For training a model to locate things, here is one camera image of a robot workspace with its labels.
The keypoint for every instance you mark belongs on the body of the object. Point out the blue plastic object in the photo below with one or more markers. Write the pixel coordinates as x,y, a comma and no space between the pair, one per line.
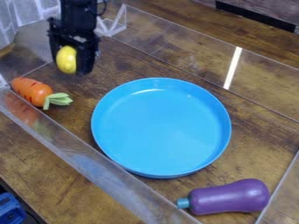
12,213

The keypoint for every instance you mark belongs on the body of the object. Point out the purple toy eggplant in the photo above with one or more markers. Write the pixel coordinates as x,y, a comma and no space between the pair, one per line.
243,196

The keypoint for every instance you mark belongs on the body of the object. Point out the orange toy carrot green leaves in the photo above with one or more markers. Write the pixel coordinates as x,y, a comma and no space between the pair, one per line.
38,93

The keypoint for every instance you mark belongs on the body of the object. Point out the dark wooden furniture edge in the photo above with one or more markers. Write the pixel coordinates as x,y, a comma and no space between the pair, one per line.
255,16

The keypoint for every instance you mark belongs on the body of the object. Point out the white lattice curtain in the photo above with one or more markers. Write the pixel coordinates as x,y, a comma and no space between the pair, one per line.
21,12

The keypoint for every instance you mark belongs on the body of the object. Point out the clear acrylic barrier wall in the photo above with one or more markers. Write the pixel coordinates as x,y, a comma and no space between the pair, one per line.
244,61

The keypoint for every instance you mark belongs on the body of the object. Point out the yellow toy lemon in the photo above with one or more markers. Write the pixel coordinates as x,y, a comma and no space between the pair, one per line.
65,60

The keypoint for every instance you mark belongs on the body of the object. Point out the blue round plastic tray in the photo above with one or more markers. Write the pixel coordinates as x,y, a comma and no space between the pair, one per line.
161,127

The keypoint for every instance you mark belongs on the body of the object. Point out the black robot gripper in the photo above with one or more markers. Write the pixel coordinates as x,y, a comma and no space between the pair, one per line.
73,30

